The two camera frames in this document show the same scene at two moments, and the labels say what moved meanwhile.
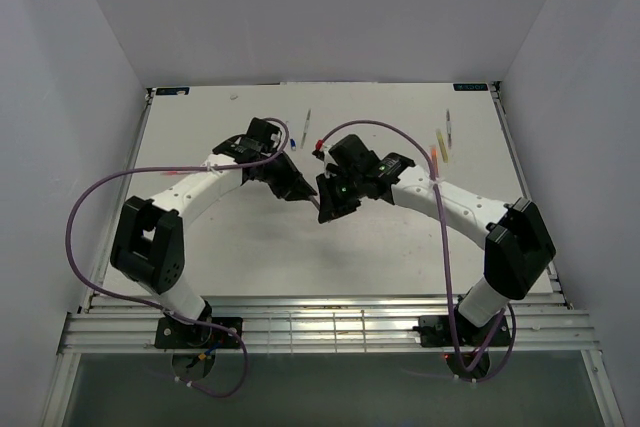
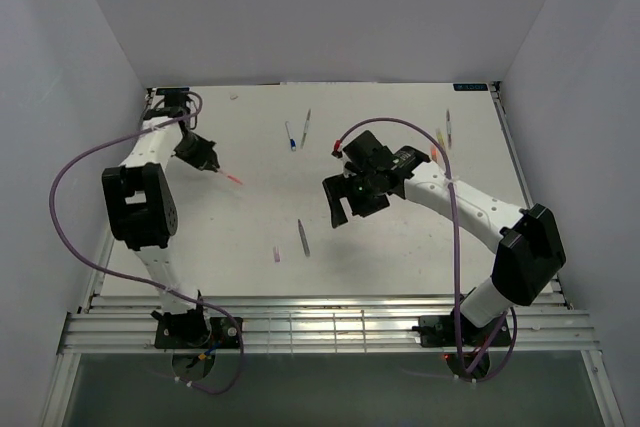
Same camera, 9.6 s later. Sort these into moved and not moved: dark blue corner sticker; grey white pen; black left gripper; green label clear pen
Moved: black left gripper
Not moved: grey white pen; green label clear pen; dark blue corner sticker
